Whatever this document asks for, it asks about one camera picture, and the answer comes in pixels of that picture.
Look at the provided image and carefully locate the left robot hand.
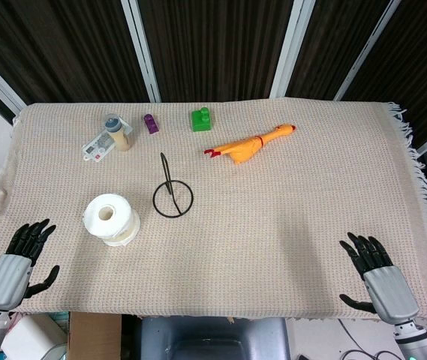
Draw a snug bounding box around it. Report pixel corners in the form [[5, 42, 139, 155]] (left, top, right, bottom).
[[0, 218, 61, 311]]

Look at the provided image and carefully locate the black floor cable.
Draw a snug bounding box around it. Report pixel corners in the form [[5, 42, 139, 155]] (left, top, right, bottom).
[[332, 318, 405, 360]]

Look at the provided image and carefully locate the purple toy block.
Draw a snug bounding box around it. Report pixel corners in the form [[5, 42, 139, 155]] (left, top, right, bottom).
[[143, 113, 160, 135]]

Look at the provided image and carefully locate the beige waffle weave tablecloth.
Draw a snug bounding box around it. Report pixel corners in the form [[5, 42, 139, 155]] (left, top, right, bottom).
[[0, 96, 427, 323]]

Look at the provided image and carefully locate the white plastic container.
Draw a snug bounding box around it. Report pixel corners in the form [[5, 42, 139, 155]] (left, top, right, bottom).
[[1, 313, 68, 360]]

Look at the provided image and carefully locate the green toy building block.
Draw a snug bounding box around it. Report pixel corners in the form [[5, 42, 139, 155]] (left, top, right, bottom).
[[191, 106, 213, 133]]

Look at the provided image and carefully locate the white toilet paper roll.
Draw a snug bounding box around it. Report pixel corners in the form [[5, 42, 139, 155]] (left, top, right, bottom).
[[83, 193, 141, 248]]

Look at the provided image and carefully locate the grey plastic chair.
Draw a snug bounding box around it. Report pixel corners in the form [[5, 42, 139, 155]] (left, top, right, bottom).
[[137, 315, 293, 360]]

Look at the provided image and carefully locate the beige bottle with grey cap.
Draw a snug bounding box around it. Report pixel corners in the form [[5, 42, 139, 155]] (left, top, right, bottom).
[[103, 112, 133, 153]]

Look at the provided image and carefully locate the yellow rubber chicken toy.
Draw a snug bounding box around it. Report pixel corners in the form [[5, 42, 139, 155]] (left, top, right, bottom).
[[203, 124, 297, 166]]

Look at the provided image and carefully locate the black wire paper roll holder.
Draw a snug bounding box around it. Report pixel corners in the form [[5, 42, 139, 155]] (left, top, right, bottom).
[[152, 151, 194, 219]]

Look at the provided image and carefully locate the brown cardboard box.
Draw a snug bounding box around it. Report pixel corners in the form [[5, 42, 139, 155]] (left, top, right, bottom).
[[66, 311, 123, 360]]

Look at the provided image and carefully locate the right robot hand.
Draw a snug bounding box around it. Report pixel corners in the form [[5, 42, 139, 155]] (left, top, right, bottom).
[[338, 232, 420, 325]]

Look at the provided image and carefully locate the clear plastic packaged item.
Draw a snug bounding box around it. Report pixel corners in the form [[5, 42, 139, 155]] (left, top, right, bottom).
[[81, 115, 134, 164]]

